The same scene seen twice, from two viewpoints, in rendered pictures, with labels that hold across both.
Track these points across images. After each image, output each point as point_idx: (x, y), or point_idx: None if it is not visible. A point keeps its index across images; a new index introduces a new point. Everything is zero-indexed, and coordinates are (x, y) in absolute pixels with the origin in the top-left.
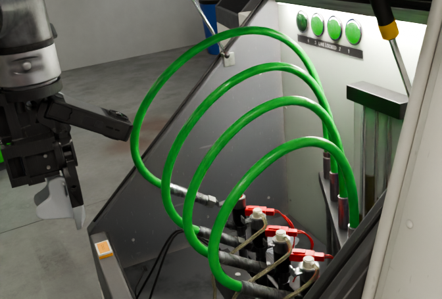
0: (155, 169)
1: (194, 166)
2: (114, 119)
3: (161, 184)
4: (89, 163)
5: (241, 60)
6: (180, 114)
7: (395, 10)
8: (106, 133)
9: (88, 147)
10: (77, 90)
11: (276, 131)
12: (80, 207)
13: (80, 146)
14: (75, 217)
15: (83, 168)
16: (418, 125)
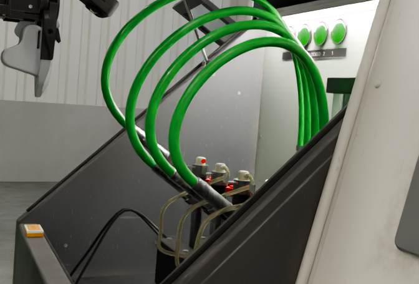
0: (110, 166)
1: (152, 176)
2: None
3: (128, 96)
4: (9, 271)
5: (222, 73)
6: None
7: None
8: None
9: (12, 255)
10: (14, 201)
11: (246, 163)
12: (48, 63)
13: (3, 253)
14: (39, 73)
15: (1, 274)
16: None
